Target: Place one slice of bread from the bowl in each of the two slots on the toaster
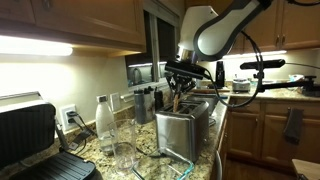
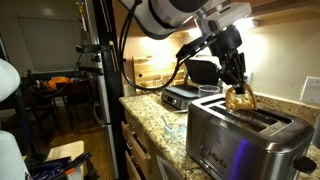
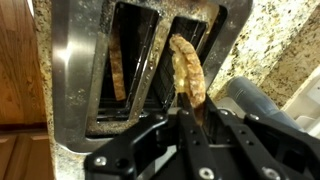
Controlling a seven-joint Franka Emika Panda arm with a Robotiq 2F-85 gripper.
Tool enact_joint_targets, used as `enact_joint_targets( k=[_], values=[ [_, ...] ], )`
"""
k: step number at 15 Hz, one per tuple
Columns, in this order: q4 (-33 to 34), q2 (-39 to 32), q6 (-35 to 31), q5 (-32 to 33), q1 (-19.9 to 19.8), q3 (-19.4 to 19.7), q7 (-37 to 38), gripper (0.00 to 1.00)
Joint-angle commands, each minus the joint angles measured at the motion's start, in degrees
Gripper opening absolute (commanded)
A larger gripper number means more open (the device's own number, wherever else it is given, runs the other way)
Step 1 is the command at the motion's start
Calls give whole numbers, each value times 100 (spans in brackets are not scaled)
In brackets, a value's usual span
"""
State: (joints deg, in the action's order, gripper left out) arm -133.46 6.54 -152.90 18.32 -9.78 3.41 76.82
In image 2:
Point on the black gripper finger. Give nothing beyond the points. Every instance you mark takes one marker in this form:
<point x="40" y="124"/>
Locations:
<point x="239" y="89"/>

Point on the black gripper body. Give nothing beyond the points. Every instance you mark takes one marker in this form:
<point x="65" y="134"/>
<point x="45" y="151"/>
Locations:
<point x="230" y="50"/>

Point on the stainless steel two-slot toaster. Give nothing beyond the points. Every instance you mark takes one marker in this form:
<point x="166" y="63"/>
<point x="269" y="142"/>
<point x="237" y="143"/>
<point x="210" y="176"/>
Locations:
<point x="233" y="150"/>

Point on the clear glass rectangular bowl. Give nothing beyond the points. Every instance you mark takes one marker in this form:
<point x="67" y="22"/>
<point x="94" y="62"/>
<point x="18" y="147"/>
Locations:
<point x="175" y="128"/>

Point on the bright under-cabinet light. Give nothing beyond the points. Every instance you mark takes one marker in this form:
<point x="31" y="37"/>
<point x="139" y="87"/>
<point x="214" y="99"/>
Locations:
<point x="246" y="25"/>

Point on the clear drinking glass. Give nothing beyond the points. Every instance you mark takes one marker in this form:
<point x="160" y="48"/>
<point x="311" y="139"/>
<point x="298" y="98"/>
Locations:
<point x="209" y="91"/>

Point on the black panini grill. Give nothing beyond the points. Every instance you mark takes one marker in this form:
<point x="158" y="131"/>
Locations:
<point x="201" y="71"/>

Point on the wooden upper cabinet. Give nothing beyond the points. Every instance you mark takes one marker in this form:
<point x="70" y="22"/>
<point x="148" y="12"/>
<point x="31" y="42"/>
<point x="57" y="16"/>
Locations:
<point x="283" y="8"/>

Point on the light wooden board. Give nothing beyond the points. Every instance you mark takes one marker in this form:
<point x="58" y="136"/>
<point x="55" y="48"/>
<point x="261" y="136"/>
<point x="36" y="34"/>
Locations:
<point x="146" y="71"/>

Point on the dark grey water bottle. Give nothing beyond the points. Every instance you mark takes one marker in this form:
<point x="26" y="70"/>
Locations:
<point x="316" y="131"/>

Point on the stainless dishwasher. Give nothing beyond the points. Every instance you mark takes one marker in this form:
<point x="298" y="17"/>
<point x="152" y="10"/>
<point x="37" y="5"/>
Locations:
<point x="168" y="170"/>

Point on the wooden counter drawers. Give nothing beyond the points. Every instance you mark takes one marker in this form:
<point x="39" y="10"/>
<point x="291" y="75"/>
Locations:
<point x="136" y="146"/>

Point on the stainless steel refrigerator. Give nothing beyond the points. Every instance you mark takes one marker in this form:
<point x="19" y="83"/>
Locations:
<point x="102" y="100"/>

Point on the dark wooden chair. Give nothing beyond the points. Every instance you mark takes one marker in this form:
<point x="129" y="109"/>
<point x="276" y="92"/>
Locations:
<point x="80" y="100"/>

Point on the orange cloth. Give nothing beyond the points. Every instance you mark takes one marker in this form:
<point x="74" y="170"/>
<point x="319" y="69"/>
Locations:
<point x="58" y="82"/>

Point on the window with white blinds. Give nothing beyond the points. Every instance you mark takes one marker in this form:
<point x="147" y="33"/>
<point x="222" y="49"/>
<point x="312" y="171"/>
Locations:
<point x="50" y="43"/>

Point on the light wooden stool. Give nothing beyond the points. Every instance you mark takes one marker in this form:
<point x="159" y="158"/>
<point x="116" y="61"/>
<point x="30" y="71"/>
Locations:
<point x="65" y="150"/>

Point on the dark dining table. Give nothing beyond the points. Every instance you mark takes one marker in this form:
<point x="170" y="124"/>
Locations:
<point x="36" y="76"/>

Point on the black blue gear pile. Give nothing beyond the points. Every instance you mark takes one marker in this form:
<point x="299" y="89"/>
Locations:
<point x="56" y="166"/>

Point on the black tripod stand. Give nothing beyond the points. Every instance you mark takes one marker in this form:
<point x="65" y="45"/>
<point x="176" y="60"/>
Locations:
<point x="26" y="126"/>

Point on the white rounded housing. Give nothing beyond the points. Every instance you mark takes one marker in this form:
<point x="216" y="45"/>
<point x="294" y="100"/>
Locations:
<point x="10" y="156"/>
<point x="8" y="80"/>

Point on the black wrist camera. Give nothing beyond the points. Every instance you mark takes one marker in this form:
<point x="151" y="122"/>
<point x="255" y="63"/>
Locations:
<point x="193" y="50"/>

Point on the white switch plate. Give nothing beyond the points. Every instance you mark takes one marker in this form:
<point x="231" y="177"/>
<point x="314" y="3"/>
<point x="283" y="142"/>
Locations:
<point x="311" y="90"/>

